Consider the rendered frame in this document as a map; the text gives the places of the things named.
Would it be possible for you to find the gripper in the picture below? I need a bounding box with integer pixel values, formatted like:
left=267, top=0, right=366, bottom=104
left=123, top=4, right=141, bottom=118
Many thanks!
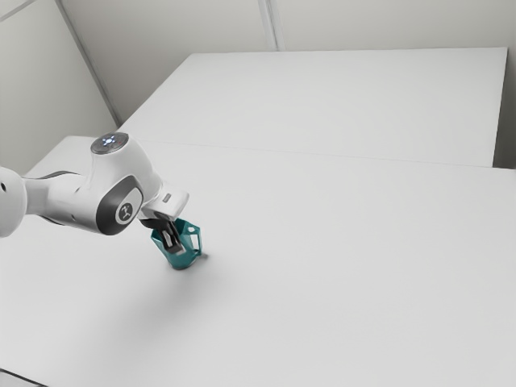
left=139, top=214, right=186, bottom=256

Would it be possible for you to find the teal faceted mug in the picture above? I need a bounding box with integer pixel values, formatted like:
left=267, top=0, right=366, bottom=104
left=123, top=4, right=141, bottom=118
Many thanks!
left=150, top=218, right=203, bottom=271

